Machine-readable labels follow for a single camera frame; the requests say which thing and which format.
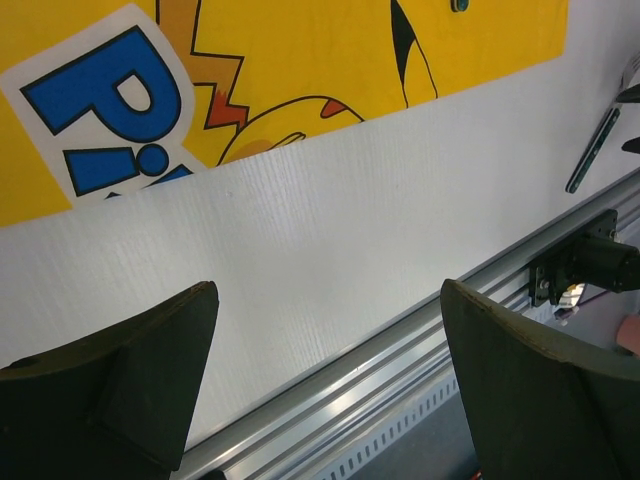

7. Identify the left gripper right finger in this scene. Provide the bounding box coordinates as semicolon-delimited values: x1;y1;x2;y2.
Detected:
440;279;639;479

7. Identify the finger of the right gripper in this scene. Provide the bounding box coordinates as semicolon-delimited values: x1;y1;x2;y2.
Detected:
616;84;640;154

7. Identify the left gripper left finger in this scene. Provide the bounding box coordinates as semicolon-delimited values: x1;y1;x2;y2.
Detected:
1;281;219;479

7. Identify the fork with teal handle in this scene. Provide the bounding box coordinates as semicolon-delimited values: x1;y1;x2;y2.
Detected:
565;51;639;194

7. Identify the yellow cloth placemat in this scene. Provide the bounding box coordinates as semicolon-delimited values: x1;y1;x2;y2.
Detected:
1;1;569;226

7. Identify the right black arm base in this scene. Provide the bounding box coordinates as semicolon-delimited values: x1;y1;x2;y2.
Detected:
528;209;639;307

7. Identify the aluminium mounting rail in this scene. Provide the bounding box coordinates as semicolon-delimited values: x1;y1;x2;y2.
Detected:
178;173;639;479

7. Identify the white slotted cable duct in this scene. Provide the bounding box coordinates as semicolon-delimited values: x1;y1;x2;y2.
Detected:
295;371;459;480

